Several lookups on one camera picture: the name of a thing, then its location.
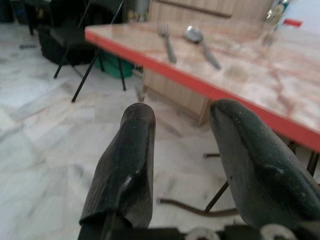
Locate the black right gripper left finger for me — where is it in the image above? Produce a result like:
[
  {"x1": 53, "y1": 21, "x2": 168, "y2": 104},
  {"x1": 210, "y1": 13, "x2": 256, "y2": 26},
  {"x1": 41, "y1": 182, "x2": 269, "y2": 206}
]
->
[{"x1": 78, "y1": 102, "x2": 156, "y2": 229}]

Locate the steel fork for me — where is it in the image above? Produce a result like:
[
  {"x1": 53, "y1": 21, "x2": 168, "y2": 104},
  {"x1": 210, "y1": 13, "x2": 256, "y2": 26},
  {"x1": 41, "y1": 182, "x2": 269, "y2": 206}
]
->
[{"x1": 157, "y1": 22, "x2": 178, "y2": 63}]

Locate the black folding chair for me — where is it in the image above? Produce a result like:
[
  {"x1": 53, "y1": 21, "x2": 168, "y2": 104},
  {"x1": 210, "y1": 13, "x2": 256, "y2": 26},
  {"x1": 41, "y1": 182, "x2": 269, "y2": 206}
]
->
[{"x1": 37, "y1": 0, "x2": 127, "y2": 103}]

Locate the steel spoon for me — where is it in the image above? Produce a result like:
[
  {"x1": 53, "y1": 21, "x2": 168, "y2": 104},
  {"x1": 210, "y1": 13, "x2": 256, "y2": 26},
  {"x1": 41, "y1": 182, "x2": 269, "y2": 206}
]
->
[{"x1": 184, "y1": 25, "x2": 223, "y2": 70}]

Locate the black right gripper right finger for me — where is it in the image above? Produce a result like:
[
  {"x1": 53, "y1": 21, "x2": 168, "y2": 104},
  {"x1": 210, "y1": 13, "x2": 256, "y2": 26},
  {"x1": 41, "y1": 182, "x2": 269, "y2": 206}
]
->
[{"x1": 209, "y1": 98, "x2": 320, "y2": 232}]

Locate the light wooden cabinet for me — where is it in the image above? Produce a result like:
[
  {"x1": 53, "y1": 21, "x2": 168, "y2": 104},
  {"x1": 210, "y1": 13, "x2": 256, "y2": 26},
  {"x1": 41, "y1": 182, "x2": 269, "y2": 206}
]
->
[{"x1": 142, "y1": 0, "x2": 273, "y2": 126}]

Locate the small marble pattern red-edged table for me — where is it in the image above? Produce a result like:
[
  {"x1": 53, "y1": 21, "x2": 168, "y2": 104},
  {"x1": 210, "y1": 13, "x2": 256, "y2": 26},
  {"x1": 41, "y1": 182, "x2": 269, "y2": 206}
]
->
[{"x1": 84, "y1": 18, "x2": 320, "y2": 218}]

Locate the green plastic basin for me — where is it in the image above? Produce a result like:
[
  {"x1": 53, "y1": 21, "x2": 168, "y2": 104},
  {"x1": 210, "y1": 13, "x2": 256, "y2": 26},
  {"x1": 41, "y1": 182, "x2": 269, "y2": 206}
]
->
[{"x1": 94, "y1": 53, "x2": 135, "y2": 80}]

